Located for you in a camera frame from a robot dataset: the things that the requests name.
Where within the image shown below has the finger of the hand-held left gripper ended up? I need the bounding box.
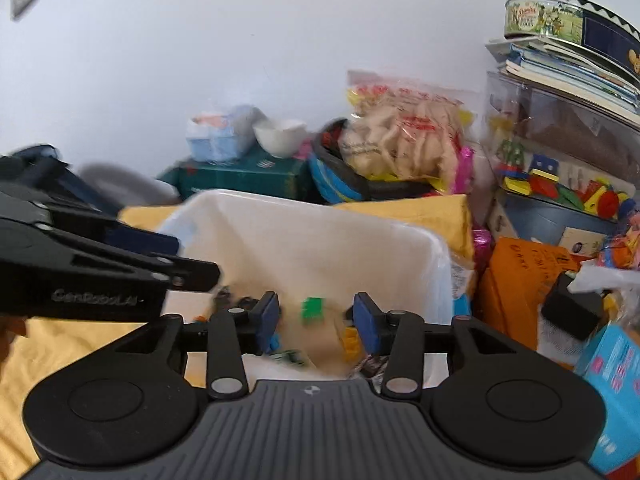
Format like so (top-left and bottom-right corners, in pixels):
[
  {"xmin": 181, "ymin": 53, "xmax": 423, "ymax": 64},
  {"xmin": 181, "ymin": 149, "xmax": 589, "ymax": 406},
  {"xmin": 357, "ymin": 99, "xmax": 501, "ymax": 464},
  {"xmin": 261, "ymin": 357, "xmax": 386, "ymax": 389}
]
[
  {"xmin": 47, "ymin": 207, "xmax": 180, "ymax": 257},
  {"xmin": 40, "ymin": 227, "xmax": 221, "ymax": 293}
]

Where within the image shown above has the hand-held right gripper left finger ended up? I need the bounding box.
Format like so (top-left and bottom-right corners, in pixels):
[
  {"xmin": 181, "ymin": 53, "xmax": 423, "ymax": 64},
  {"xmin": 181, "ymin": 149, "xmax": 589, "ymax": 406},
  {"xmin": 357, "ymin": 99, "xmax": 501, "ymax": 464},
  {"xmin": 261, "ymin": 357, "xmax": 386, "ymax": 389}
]
[{"xmin": 97, "ymin": 291, "xmax": 281, "ymax": 401}]

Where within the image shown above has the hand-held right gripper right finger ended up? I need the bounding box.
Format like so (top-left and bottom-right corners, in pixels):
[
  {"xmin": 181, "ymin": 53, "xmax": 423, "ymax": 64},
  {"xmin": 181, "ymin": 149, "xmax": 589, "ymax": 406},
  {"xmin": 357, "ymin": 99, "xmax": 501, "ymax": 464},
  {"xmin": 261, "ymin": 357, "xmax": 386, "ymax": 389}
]
[{"xmin": 352, "ymin": 291, "xmax": 538, "ymax": 401}]

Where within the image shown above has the yellow toy brick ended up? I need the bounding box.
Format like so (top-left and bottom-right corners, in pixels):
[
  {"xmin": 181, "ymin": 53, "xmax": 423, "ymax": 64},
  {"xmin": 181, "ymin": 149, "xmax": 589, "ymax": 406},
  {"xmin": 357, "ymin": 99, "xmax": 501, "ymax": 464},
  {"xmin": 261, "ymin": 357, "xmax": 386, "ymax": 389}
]
[{"xmin": 342, "ymin": 325, "xmax": 362, "ymax": 362}]

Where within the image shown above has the black toy piece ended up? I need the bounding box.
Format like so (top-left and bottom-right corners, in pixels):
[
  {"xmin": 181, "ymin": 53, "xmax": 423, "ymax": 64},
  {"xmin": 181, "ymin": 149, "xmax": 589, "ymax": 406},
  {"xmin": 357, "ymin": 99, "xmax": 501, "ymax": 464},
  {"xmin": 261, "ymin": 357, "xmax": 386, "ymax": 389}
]
[{"xmin": 214, "ymin": 285, "xmax": 257, "ymax": 312}]

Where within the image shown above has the green toy brick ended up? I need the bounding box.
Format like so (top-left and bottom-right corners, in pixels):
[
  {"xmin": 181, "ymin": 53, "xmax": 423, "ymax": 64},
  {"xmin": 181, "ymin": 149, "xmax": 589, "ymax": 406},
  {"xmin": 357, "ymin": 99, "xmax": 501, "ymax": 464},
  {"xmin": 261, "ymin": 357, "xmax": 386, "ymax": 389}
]
[{"xmin": 300, "ymin": 297, "xmax": 325, "ymax": 325}]

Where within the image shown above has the green and white toy piece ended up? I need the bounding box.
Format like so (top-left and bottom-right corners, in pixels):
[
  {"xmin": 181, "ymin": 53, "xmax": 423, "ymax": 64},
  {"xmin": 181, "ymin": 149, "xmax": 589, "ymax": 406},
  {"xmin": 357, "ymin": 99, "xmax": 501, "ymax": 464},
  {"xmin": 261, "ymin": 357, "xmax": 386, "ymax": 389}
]
[{"xmin": 272, "ymin": 349, "xmax": 307, "ymax": 369}]

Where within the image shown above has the white plastic bin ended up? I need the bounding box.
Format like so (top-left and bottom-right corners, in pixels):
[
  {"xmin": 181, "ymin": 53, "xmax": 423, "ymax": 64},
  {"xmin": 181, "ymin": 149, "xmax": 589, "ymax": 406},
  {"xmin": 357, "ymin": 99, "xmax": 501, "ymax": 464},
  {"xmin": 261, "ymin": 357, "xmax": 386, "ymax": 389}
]
[{"xmin": 157, "ymin": 189, "xmax": 453, "ymax": 382}]

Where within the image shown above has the grey round object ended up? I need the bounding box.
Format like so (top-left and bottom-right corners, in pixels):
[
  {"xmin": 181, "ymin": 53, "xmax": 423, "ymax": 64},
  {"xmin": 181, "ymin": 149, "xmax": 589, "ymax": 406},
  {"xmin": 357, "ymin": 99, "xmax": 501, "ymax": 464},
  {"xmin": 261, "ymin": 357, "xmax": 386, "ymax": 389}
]
[{"xmin": 77, "ymin": 162, "xmax": 179, "ymax": 207}]

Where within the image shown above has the dark green box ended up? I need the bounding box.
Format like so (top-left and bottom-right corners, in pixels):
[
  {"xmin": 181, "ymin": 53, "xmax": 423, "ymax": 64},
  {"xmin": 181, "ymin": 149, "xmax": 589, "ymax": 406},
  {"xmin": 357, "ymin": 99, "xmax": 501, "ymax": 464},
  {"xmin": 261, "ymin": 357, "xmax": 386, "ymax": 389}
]
[{"xmin": 157, "ymin": 147, "xmax": 317, "ymax": 204}]

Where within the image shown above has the yellow cloth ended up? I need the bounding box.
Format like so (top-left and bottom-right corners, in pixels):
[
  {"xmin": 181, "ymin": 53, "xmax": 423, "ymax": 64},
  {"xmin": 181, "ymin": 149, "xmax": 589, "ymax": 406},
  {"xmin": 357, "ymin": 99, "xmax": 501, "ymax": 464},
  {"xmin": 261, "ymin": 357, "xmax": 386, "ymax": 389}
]
[{"xmin": 0, "ymin": 192, "xmax": 476, "ymax": 480}]

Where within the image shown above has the blue face mask pack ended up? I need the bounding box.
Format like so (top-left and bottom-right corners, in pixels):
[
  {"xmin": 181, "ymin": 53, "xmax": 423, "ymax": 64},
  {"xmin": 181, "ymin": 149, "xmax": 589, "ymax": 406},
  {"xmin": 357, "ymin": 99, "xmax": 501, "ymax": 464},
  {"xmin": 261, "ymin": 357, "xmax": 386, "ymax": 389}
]
[{"xmin": 186, "ymin": 105, "xmax": 267, "ymax": 163}]

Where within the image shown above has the pink foil packet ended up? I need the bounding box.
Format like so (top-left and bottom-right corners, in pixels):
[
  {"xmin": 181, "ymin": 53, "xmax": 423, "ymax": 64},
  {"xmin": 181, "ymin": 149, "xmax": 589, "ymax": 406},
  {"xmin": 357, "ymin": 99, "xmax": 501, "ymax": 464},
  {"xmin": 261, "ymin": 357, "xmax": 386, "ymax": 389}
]
[{"xmin": 472, "ymin": 227, "xmax": 497, "ymax": 274}]

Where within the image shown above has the orange box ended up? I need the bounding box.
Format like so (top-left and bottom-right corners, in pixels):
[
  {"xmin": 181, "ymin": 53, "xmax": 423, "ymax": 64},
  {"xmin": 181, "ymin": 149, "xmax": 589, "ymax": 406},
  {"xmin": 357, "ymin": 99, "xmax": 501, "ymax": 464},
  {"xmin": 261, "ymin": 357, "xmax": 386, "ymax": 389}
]
[{"xmin": 472, "ymin": 237, "xmax": 597, "ymax": 367}]

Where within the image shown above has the white bowl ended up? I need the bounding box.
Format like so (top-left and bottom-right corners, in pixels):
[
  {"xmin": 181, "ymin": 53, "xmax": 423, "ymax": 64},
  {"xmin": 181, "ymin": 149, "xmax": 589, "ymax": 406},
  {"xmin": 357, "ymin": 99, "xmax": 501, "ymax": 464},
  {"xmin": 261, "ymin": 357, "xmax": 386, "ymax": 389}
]
[{"xmin": 253, "ymin": 119, "xmax": 308, "ymax": 159}]

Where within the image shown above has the pink foil wrapper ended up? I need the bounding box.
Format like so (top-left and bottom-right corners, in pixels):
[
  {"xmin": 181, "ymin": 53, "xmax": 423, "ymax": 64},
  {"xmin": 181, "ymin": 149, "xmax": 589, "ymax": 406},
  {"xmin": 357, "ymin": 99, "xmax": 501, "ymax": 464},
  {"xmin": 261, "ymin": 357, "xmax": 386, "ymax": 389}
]
[{"xmin": 451, "ymin": 145, "xmax": 474, "ymax": 196}]

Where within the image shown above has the clear snack bag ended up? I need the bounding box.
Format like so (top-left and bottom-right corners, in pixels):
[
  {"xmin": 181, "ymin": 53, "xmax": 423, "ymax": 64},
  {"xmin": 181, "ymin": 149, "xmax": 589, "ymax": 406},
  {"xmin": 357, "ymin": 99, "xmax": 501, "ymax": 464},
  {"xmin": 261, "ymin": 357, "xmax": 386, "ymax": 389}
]
[{"xmin": 340, "ymin": 71, "xmax": 476, "ymax": 193}]

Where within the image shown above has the grey blue box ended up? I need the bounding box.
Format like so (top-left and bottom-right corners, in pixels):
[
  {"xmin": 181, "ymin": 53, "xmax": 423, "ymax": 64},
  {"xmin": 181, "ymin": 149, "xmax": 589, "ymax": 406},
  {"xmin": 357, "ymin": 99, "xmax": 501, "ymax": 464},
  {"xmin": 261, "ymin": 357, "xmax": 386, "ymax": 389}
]
[{"xmin": 487, "ymin": 189, "xmax": 622, "ymax": 257}]

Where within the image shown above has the black block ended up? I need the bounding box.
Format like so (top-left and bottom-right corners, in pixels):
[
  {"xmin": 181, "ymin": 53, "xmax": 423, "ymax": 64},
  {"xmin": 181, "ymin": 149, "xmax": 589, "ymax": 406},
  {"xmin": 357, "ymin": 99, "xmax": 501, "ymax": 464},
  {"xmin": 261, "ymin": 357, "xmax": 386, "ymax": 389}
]
[{"xmin": 541, "ymin": 272, "xmax": 607, "ymax": 342}]

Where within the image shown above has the pile of colourful toy shapes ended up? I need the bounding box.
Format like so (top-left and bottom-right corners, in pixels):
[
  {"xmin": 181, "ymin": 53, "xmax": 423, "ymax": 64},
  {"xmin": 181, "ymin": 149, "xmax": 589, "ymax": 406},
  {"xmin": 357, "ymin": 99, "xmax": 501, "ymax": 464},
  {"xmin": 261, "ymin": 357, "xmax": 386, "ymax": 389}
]
[{"xmin": 492, "ymin": 139, "xmax": 637, "ymax": 221}]

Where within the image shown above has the white plastic bag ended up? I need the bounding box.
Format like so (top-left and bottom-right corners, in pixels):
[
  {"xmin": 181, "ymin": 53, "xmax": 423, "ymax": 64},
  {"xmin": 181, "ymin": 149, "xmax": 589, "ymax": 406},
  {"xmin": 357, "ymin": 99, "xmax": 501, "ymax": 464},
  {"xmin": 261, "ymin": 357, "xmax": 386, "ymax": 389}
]
[{"xmin": 566, "ymin": 259, "xmax": 640, "ymax": 297}]

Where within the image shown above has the light blue box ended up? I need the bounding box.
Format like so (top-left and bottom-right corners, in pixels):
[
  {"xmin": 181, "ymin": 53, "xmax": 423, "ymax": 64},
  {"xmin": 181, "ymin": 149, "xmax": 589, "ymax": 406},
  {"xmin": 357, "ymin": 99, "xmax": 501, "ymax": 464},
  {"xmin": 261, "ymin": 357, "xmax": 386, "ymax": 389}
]
[{"xmin": 574, "ymin": 321, "xmax": 640, "ymax": 476}]

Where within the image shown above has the clear plastic toy container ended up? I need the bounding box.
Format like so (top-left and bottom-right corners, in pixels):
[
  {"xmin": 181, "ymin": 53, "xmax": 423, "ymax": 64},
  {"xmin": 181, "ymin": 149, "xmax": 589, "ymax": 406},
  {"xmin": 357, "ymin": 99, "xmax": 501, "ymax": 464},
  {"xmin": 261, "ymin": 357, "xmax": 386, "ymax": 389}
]
[{"xmin": 481, "ymin": 72, "xmax": 640, "ymax": 222}]

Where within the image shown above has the colourful plastic toy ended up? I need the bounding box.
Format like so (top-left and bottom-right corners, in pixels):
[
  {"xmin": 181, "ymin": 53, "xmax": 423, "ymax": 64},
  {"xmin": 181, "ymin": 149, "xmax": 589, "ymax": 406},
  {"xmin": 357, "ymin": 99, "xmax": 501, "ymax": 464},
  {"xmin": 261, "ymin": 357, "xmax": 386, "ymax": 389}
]
[{"xmin": 596, "ymin": 199, "xmax": 640, "ymax": 272}]

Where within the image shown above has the stack of books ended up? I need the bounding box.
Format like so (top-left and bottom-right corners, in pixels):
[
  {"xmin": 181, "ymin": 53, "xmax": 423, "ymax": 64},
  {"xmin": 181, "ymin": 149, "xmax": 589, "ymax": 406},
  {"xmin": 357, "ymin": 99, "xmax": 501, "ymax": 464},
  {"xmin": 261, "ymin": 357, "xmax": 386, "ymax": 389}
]
[{"xmin": 485, "ymin": 37, "xmax": 640, "ymax": 127}]

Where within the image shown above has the printed cookie tin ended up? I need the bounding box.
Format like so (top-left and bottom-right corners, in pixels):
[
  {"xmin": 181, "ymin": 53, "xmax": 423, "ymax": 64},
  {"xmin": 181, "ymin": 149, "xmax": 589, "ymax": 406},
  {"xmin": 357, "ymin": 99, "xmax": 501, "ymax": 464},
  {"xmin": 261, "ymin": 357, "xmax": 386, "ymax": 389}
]
[{"xmin": 503, "ymin": 0, "xmax": 640, "ymax": 80}]

